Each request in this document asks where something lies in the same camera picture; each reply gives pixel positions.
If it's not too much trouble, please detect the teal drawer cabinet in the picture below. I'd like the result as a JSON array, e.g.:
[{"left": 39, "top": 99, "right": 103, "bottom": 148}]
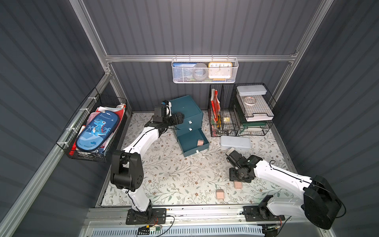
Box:
[{"left": 170, "top": 95, "right": 203, "bottom": 136}]

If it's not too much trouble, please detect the teal bottom drawer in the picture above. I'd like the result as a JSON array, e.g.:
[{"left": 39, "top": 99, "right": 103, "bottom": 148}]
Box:
[{"left": 177, "top": 128, "right": 210, "bottom": 158}]

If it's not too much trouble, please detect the pink plug two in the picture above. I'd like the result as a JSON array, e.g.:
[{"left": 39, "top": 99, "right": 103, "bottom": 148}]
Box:
[{"left": 197, "top": 139, "right": 204, "bottom": 147}]

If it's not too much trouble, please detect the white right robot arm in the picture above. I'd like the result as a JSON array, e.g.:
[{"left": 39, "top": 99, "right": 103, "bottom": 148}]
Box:
[{"left": 226, "top": 148, "right": 345, "bottom": 230}]

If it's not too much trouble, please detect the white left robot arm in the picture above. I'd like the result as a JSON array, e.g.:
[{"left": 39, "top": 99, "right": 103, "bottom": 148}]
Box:
[{"left": 110, "top": 112, "right": 185, "bottom": 214}]

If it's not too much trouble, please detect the pink plug one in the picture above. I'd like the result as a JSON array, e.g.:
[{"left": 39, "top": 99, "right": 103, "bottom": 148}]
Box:
[{"left": 234, "top": 181, "right": 243, "bottom": 190}]

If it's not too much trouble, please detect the small beige eraser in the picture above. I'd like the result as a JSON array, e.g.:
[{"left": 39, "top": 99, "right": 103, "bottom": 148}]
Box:
[{"left": 226, "top": 147, "right": 235, "bottom": 156}]

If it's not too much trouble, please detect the pink plug three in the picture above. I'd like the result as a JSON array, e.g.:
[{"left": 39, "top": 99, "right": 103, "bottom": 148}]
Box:
[{"left": 215, "top": 189, "right": 225, "bottom": 200}]

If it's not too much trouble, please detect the grey pencil box on table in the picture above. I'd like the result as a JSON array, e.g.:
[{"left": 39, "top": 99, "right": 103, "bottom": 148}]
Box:
[{"left": 220, "top": 136, "right": 251, "bottom": 150}]

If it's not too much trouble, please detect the red book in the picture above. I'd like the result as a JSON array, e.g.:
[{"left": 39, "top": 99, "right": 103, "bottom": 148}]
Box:
[{"left": 210, "top": 89, "right": 220, "bottom": 123}]

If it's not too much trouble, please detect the floral table mat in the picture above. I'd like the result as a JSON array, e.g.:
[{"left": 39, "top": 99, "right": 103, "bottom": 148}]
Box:
[{"left": 100, "top": 112, "right": 295, "bottom": 207}]

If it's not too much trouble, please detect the grey tape roll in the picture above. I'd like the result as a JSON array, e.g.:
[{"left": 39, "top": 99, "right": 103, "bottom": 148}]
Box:
[{"left": 192, "top": 63, "right": 208, "bottom": 81}]

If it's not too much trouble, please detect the white checkered notebook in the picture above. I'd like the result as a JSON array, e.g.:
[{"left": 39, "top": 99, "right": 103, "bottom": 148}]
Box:
[{"left": 236, "top": 94, "right": 274, "bottom": 122}]

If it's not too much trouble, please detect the clear tape roll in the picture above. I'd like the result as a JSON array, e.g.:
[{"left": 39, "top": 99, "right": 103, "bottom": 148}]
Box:
[{"left": 243, "top": 96, "right": 256, "bottom": 106}]

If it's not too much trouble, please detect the yellow alarm clock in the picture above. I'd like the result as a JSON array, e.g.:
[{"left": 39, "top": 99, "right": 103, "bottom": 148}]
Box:
[{"left": 208, "top": 62, "right": 233, "bottom": 80}]

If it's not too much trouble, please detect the blue dinosaur pencil case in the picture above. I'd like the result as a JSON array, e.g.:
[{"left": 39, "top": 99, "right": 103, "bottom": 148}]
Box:
[{"left": 76, "top": 110, "right": 119, "bottom": 153}]

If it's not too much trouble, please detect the grey pencil box on rack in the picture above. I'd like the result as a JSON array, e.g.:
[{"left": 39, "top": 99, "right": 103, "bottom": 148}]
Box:
[{"left": 237, "top": 85, "right": 267, "bottom": 96}]

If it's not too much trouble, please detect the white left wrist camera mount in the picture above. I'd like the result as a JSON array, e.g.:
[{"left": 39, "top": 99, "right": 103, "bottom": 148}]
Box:
[{"left": 161, "top": 100, "right": 172, "bottom": 117}]

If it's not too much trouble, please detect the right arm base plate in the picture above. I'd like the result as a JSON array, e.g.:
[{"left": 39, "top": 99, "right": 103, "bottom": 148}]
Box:
[{"left": 242, "top": 205, "right": 286, "bottom": 222}]

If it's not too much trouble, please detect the white hanging wire basket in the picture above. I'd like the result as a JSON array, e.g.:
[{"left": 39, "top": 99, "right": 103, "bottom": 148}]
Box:
[{"left": 171, "top": 56, "right": 239, "bottom": 84}]

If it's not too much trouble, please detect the black wire desk organizer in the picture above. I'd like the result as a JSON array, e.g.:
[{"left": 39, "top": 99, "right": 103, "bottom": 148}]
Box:
[{"left": 208, "top": 83, "right": 276, "bottom": 137}]

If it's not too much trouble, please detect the black side wire basket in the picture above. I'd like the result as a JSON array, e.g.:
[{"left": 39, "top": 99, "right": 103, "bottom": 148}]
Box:
[{"left": 57, "top": 90, "right": 127, "bottom": 163}]

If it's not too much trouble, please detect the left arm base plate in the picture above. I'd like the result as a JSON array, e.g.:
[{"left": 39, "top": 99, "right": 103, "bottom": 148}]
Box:
[{"left": 125, "top": 208, "right": 167, "bottom": 225}]

